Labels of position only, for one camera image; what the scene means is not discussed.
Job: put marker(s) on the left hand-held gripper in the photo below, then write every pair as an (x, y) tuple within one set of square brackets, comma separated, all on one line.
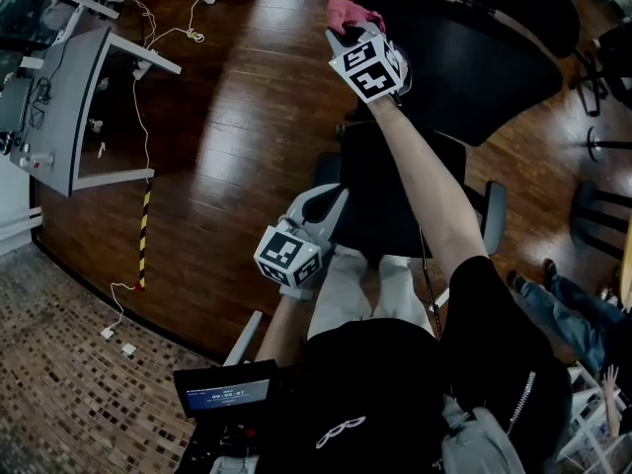
[(284, 252)]

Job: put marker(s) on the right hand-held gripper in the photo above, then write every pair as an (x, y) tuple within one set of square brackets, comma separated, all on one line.
[(368, 69)]

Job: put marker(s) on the pink cloth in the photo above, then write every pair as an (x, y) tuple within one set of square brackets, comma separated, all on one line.
[(350, 13)]

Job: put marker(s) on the black office chair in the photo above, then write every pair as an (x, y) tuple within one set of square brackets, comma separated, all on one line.
[(612, 67), (454, 77)]

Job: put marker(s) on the person's left forearm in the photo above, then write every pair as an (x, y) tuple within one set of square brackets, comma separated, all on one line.
[(279, 329)]

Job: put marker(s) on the person's right forearm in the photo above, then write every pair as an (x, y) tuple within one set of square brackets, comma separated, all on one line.
[(424, 181)]

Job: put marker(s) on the black chair armrest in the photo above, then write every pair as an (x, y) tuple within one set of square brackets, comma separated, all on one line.
[(327, 176), (495, 220)]

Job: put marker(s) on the black chair seat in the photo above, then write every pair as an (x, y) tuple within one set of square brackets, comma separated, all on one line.
[(375, 190)]

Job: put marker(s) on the person's grey trousers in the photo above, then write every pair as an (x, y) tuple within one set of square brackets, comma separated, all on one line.
[(340, 294)]

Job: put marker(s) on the white metal bar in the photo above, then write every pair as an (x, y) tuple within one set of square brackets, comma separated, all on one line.
[(243, 338)]

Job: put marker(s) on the black chair headrest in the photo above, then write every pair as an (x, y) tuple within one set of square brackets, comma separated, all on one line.
[(518, 3)]

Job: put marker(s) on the yellow black striped floor strip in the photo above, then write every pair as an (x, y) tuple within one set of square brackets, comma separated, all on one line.
[(144, 235)]

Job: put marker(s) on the person's black t-shirt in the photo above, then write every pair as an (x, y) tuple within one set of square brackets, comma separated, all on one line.
[(395, 373)]

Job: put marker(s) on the black screen monitor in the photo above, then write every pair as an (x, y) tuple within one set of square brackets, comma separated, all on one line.
[(227, 388)]

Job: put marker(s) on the white power strip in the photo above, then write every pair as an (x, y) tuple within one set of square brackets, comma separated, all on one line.
[(142, 69)]

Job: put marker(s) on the white plug adapter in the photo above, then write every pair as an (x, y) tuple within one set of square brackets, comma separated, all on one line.
[(107, 334), (129, 349)]

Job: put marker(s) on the black pole stand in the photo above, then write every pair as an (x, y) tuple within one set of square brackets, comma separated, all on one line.
[(596, 143)]

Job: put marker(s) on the black table base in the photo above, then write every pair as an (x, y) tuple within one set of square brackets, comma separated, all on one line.
[(592, 215)]

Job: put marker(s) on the grey desk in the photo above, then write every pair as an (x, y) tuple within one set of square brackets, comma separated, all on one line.
[(54, 116)]

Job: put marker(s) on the red button box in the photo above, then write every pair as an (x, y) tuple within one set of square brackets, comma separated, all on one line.
[(37, 161)]

